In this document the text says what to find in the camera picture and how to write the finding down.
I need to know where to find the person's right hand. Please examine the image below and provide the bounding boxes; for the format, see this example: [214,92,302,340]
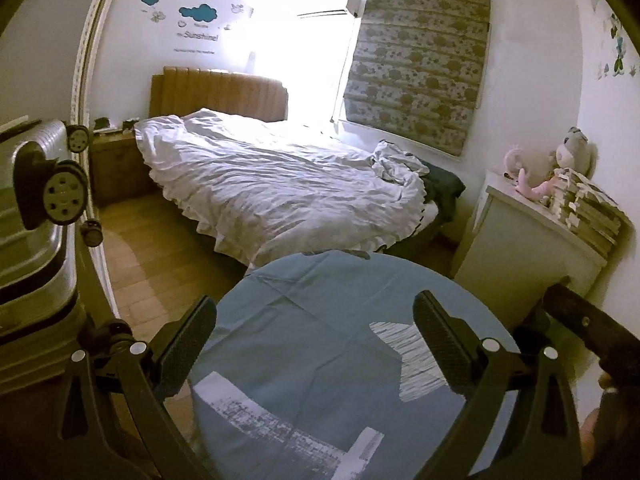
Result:
[581,374,618,466]

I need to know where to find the floral roman blind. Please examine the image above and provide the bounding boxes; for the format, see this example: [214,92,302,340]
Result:
[345,0,493,157]

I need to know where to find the white cabinet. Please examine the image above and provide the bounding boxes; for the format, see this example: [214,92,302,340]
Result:
[452,170,608,306]

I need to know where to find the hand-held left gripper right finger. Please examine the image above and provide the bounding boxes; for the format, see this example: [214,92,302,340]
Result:
[412,290,586,480]

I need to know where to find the grey plush toy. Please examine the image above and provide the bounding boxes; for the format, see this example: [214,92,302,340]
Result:
[555,127,598,176]

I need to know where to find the white air conditioner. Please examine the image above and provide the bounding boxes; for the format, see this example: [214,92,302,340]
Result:
[296,0,363,18]

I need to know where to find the bed with brown padded headboard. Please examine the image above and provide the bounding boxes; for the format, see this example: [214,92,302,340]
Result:
[149,66,468,266]

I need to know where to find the brown wooden nightstand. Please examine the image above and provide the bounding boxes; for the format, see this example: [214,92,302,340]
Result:
[90,127,156,206]

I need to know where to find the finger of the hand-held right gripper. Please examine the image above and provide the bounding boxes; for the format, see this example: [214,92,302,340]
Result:
[543,284,623,376]

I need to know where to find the cloud and sun wall stickers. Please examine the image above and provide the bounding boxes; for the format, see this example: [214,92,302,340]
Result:
[141,0,251,56]

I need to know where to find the white ruffled duvet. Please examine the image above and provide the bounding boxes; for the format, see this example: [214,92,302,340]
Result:
[134,109,436,268]

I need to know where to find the dark cloth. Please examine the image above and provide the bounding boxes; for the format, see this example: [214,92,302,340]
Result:
[422,162,467,221]

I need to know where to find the silver hard-shell suitcase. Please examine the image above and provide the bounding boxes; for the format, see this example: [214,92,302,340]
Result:
[0,119,103,396]

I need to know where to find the white door frame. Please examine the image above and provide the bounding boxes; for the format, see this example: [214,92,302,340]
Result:
[70,0,126,316]

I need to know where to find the stack of books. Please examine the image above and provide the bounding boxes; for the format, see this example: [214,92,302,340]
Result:
[550,169,631,256]

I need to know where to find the flower wall stickers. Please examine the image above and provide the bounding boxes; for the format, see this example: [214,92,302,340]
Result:
[595,10,640,81]

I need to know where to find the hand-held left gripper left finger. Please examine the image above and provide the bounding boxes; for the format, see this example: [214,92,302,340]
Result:
[50,295,218,480]

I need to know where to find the pink plush toy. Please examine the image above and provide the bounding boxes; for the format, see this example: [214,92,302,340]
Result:
[502,147,558,201]

